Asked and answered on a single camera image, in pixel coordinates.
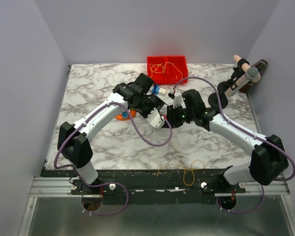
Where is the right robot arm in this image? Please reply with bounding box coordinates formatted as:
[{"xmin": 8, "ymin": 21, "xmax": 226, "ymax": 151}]
[{"xmin": 166, "ymin": 89, "xmax": 289, "ymax": 185}]

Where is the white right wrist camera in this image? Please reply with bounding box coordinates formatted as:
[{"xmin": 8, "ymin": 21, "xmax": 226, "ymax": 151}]
[{"xmin": 168, "ymin": 88, "xmax": 183, "ymax": 109}]

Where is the black microphone stand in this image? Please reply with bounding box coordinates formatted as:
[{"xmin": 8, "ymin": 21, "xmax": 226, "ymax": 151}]
[{"xmin": 208, "ymin": 58, "xmax": 249, "ymax": 109}]

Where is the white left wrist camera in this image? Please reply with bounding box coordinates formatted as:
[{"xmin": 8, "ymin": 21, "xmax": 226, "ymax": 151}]
[{"xmin": 146, "ymin": 108, "xmax": 165, "ymax": 130}]

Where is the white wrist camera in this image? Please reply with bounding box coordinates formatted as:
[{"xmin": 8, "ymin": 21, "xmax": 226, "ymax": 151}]
[
  {"xmin": 146, "ymin": 108, "xmax": 165, "ymax": 130},
  {"xmin": 168, "ymin": 88, "xmax": 183, "ymax": 109}
]

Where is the rhinestone microphone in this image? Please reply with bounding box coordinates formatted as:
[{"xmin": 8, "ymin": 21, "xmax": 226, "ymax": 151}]
[{"xmin": 225, "ymin": 67, "xmax": 261, "ymax": 97}]

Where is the blue and white brick stack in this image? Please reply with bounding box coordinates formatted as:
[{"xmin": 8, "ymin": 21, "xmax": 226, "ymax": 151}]
[{"xmin": 152, "ymin": 85, "xmax": 167, "ymax": 96}]

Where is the orange curved toy track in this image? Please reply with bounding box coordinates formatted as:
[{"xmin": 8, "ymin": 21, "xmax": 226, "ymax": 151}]
[{"xmin": 115, "ymin": 109, "xmax": 137, "ymax": 120}]

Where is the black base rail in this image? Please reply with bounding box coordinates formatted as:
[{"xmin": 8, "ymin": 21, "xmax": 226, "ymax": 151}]
[{"xmin": 41, "ymin": 169, "xmax": 245, "ymax": 205}]

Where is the red plastic bin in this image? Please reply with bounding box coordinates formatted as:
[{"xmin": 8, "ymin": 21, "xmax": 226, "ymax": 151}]
[{"xmin": 147, "ymin": 56, "xmax": 188, "ymax": 85}]

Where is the yellow cable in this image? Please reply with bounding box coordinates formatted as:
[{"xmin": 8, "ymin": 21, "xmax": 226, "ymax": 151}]
[{"xmin": 147, "ymin": 61, "xmax": 207, "ymax": 186}]

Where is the brown box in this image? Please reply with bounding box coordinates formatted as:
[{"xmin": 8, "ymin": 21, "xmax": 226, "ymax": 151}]
[{"xmin": 239, "ymin": 59, "xmax": 268, "ymax": 93}]

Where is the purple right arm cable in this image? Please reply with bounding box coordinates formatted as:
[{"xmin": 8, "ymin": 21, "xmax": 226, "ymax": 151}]
[{"xmin": 173, "ymin": 76, "xmax": 295, "ymax": 214}]

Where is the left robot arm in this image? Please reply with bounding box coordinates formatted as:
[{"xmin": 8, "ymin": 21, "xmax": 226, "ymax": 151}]
[{"xmin": 56, "ymin": 73, "xmax": 165, "ymax": 184}]

